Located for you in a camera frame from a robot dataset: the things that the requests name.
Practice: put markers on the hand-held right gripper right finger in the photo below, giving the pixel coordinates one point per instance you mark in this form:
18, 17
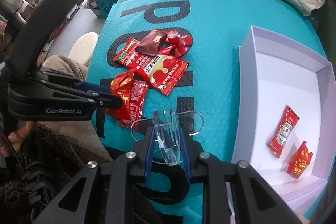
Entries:
185, 155

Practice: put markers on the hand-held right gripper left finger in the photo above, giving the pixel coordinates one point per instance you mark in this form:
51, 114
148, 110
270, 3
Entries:
148, 150

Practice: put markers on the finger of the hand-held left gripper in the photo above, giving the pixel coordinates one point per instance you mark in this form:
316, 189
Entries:
92, 87
105, 101

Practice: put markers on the red gold candy packet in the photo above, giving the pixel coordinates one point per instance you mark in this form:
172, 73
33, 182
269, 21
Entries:
299, 161
122, 82

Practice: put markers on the clear plastic clip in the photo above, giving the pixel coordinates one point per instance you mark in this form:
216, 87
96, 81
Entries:
168, 129

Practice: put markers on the red sauce packet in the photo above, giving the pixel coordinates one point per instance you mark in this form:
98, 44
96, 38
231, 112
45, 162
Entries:
135, 106

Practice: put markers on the red snack packet green marks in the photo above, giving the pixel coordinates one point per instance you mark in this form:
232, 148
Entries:
126, 56

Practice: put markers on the red crown-print snack packet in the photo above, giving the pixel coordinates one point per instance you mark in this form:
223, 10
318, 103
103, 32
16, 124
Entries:
165, 71

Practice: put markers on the dark brown snack packet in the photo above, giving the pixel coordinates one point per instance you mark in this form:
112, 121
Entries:
151, 43

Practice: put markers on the red jelly cup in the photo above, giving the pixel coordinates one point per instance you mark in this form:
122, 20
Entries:
181, 51
172, 36
164, 50

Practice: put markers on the red ketchup packet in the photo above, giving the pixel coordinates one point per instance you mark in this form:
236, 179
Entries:
282, 132

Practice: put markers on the red candy wrappers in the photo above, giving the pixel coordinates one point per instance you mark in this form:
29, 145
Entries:
187, 40

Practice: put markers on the white box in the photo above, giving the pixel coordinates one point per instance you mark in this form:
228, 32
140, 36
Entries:
288, 77

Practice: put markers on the person's left hand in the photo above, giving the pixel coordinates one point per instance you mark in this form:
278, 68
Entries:
14, 138

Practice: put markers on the white round stool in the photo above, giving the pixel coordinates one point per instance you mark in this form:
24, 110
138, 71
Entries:
84, 47

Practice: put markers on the large teal cardboard box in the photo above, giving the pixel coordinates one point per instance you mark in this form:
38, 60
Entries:
106, 7

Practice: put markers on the brown fleece jacket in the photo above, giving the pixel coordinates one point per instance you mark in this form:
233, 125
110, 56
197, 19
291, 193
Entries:
65, 161

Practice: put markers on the teal bubble mailer black print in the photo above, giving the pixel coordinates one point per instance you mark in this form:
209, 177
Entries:
210, 16

